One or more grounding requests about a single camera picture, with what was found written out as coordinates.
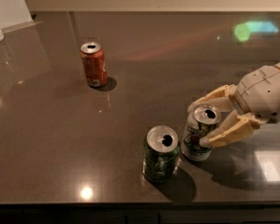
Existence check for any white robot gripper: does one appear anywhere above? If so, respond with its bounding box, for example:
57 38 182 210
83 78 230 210
187 64 280 148

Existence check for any white green 7up can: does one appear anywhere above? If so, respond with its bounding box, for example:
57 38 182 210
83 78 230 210
181 104 221 161

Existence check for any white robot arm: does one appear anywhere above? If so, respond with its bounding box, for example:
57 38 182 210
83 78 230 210
188 63 280 148

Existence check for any green soda can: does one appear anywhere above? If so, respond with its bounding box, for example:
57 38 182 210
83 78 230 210
143 125 179 183

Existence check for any red orange soda can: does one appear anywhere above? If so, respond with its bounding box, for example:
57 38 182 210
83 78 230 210
80 41 107 88

